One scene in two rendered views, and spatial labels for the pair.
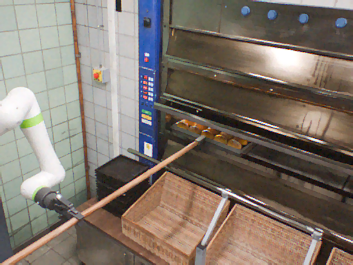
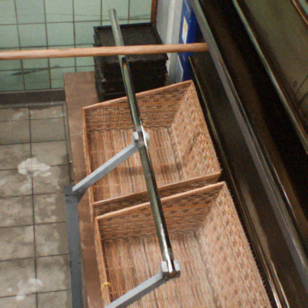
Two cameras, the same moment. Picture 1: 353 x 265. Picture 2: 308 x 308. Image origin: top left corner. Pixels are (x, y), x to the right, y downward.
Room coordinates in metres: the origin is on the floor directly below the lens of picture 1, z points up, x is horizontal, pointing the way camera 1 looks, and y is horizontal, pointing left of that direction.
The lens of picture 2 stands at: (0.56, -1.23, 2.43)
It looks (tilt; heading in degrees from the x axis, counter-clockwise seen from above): 44 degrees down; 43
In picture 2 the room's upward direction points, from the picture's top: 5 degrees clockwise
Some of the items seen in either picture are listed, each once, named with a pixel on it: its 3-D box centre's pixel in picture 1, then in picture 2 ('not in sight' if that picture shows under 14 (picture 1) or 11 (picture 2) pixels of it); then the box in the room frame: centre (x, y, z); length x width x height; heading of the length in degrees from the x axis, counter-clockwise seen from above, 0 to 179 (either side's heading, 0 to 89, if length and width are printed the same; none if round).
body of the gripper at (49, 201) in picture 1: (56, 203); not in sight; (1.31, 0.57, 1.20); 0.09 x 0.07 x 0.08; 55
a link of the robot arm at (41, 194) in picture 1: (47, 197); not in sight; (1.35, 0.63, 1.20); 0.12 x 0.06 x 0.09; 145
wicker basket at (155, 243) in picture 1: (175, 217); (145, 150); (1.82, -0.01, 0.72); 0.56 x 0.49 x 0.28; 55
